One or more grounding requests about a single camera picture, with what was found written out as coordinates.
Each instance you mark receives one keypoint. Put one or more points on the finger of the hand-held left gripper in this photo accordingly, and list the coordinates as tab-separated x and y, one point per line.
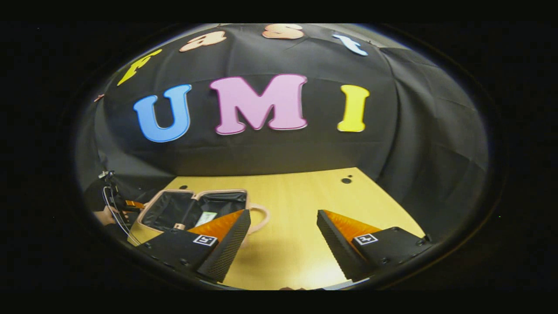
135	204

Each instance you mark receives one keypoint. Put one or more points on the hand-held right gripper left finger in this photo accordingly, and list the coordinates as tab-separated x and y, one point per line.
229	248

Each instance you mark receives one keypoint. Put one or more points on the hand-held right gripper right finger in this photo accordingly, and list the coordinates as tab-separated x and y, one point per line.
335	246

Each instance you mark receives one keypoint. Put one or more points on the pink suitcase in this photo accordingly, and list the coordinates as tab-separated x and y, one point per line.
170	209

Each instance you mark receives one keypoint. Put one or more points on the pale green tube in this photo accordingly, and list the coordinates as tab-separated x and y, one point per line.
205	218

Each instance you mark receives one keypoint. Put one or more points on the pink cloth clip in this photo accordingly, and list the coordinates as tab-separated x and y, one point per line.
99	97

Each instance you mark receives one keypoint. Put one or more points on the black backdrop cloth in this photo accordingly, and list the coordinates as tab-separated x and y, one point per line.
279	148

